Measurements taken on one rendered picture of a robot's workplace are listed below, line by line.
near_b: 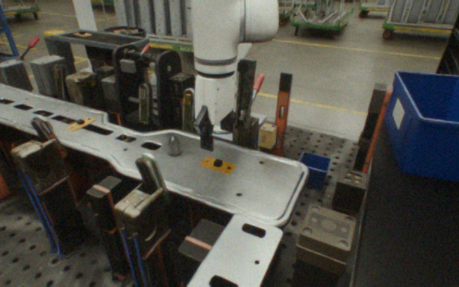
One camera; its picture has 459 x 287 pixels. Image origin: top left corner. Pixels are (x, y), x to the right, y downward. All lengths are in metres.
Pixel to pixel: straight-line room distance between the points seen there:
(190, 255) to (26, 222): 0.73
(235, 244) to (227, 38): 0.36
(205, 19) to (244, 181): 0.34
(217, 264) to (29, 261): 0.66
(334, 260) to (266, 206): 0.17
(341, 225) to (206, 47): 0.38
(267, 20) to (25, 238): 0.93
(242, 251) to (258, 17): 0.40
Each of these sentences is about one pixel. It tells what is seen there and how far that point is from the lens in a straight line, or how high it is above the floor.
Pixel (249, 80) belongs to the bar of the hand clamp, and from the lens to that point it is 0.75.
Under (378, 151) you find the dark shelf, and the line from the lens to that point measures 0.80.
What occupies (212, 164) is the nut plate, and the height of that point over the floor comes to 1.00.
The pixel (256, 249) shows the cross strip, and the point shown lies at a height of 1.00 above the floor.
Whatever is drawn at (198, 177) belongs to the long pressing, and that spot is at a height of 1.00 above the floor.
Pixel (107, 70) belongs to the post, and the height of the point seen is 1.10.
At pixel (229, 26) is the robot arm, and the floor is 1.32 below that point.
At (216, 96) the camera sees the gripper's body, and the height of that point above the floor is 1.20.
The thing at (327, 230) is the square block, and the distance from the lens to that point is 0.51.
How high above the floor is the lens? 1.42
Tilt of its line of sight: 32 degrees down
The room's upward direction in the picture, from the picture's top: straight up
